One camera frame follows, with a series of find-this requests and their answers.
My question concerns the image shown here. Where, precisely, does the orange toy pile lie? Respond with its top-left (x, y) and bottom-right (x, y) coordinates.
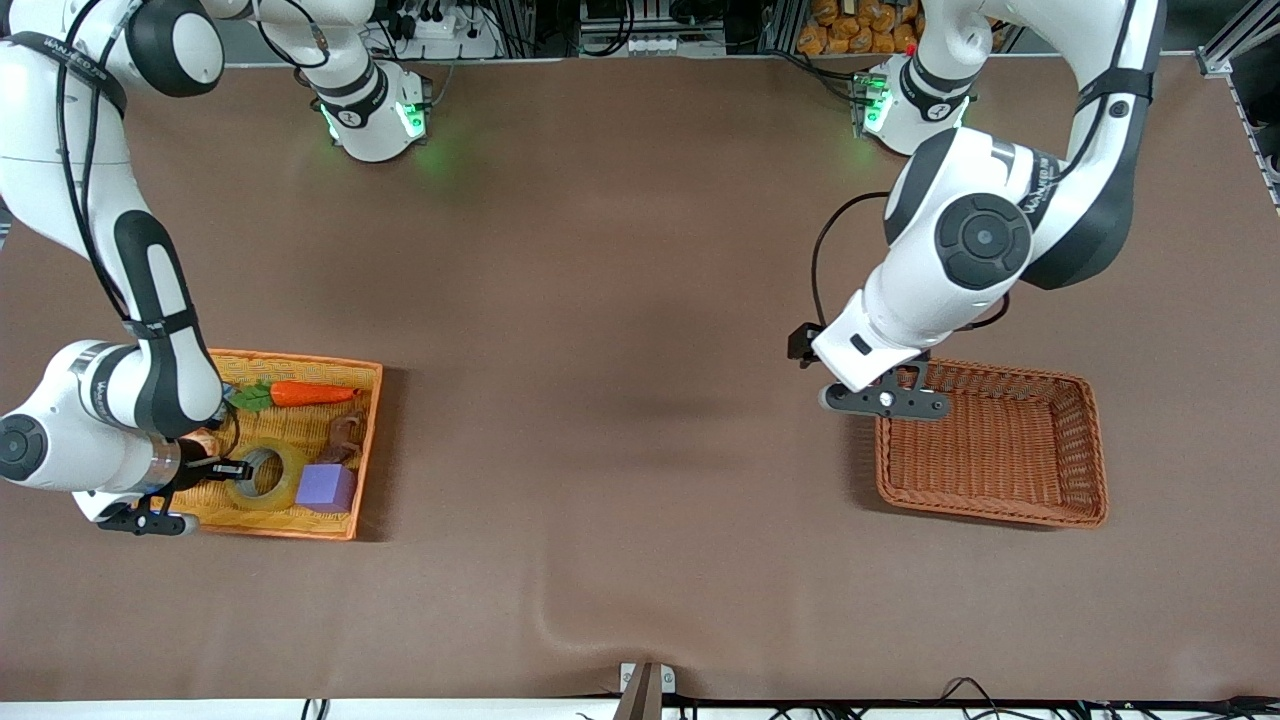
top-left (798, 0), bottom-right (923, 57)

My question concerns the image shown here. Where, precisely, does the yellow tape roll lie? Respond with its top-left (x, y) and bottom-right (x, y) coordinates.
top-left (222, 437), bottom-right (311, 513)

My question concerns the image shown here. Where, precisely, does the orange toy carrot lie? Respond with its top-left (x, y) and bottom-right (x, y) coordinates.
top-left (225, 380), bottom-right (361, 413)

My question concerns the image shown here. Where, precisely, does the brown wooden figure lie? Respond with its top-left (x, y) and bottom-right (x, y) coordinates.
top-left (318, 410), bottom-right (367, 466)

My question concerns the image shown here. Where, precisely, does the brown table cloth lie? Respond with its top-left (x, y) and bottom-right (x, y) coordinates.
top-left (0, 52), bottom-right (1280, 701)

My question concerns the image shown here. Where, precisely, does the white socket strip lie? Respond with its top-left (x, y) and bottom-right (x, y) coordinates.
top-left (598, 34), bottom-right (728, 58)

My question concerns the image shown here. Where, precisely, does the aluminium frame profile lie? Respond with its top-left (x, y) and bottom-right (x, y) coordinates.
top-left (1196, 0), bottom-right (1280, 78)

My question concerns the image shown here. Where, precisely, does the metal camera bracket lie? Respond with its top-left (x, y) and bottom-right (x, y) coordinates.
top-left (619, 662), bottom-right (677, 720)

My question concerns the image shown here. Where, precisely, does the black looped floor cable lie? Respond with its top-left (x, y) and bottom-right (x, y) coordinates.
top-left (938, 677), bottom-right (1086, 720)

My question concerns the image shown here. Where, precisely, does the brown wicker basket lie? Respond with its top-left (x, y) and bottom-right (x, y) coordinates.
top-left (875, 358), bottom-right (1110, 529)

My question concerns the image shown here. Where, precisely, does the white power strip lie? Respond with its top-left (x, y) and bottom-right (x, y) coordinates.
top-left (393, 8), bottom-right (503, 61)

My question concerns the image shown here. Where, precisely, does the purple cube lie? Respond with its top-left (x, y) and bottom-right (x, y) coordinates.
top-left (296, 463), bottom-right (359, 514)

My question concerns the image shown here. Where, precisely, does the yellow wicker tray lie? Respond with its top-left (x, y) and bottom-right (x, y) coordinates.
top-left (150, 348), bottom-right (384, 542)

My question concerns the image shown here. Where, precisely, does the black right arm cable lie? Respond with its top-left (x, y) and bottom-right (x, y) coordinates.
top-left (55, 0), bottom-right (136, 323)

